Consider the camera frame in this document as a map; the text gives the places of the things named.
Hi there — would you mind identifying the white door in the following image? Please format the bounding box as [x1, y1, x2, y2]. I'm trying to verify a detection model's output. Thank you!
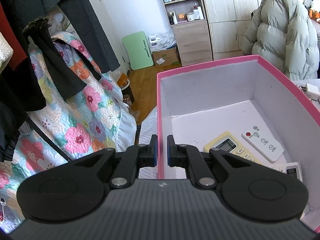
[89, 0, 130, 74]

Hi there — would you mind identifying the dark grey hanging garment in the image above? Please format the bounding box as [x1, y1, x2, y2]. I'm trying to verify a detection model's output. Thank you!
[41, 0, 120, 73]

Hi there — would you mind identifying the white power adapter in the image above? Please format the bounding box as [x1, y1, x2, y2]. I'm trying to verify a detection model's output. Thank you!
[299, 83, 319, 101]

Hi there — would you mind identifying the pink storage box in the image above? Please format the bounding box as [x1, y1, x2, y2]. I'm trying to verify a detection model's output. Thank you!
[157, 55, 319, 230]

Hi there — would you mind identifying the wooden shelf cabinet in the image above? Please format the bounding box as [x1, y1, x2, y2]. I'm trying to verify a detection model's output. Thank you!
[163, 0, 213, 66]

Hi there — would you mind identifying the white fan remote control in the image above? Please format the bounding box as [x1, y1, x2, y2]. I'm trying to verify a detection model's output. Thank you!
[241, 125, 285, 163]

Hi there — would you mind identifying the cardboard box on floor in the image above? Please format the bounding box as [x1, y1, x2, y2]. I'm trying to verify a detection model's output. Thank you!
[152, 47, 180, 67]

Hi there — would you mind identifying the light wood wardrobe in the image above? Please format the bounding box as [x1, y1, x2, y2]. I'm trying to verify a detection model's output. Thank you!
[204, 0, 261, 60]

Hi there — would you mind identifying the cream fleece-cuff coat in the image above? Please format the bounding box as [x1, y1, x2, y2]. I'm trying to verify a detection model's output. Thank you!
[0, 33, 14, 73]

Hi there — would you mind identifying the yellow TCL remote control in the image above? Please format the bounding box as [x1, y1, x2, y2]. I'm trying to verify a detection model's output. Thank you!
[203, 131, 263, 165]

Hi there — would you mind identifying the white table cloth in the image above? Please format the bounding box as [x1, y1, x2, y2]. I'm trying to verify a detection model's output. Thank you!
[139, 107, 158, 179]

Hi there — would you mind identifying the white remote grey screen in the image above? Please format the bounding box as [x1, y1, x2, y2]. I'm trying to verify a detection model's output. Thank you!
[269, 162, 303, 182]

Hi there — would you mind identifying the red hanging garment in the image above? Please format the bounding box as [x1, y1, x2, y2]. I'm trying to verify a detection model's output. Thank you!
[1, 6, 27, 70]

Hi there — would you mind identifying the grey puffer jacket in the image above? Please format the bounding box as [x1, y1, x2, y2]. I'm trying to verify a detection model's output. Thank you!
[241, 0, 319, 81]

